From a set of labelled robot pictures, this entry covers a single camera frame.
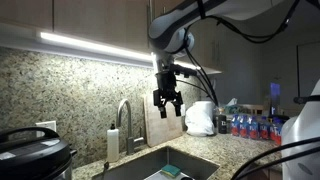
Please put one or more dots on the white wall outlet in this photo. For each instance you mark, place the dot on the white wall outlet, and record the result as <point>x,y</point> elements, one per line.
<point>47,124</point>

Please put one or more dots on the black cooker lid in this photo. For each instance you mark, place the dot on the black cooker lid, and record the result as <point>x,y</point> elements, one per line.
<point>49,144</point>

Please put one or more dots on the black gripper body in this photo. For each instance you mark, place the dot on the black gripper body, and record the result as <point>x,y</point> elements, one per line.
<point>166,81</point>

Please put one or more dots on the dark jar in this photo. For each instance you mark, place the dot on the dark jar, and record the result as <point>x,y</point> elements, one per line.
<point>222,124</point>

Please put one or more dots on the stainless steel pressure cooker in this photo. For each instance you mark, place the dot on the stainless steel pressure cooker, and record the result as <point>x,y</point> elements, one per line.
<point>50,167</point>

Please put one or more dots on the white paper towel bag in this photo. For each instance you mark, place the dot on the white paper towel bag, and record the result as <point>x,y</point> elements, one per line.
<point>199,119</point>

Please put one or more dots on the tissue box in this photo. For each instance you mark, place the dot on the tissue box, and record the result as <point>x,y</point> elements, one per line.
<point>233,107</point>

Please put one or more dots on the wooden upper cabinets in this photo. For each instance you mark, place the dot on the wooden upper cabinets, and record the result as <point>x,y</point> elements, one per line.
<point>121,23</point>

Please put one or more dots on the under-cabinet light strip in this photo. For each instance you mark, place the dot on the under-cabinet light strip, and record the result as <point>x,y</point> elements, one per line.
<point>105,49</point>

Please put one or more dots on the water bottle pack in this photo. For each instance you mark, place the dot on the water bottle pack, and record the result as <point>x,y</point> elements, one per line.
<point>257,128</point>

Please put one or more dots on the stainless steel sink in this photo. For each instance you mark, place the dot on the stainless steel sink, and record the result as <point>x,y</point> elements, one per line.
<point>149,167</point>

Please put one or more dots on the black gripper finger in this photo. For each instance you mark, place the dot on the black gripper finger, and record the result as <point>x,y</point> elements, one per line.
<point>163,113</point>
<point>177,107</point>

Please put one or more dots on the green yellow sponge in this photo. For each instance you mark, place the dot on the green yellow sponge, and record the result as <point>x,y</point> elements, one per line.
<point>171,170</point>

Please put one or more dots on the wooden cutting board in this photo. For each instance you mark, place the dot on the wooden cutting board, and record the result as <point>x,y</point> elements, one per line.
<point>160,130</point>

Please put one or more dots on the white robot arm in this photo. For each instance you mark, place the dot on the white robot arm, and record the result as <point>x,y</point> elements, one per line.
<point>169,38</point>

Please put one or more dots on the brushed steel faucet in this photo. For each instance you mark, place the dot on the brushed steel faucet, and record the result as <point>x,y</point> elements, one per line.
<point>131,142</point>

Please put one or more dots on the white soap dispenser bottle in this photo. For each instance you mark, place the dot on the white soap dispenser bottle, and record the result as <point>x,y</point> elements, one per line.
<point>113,144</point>

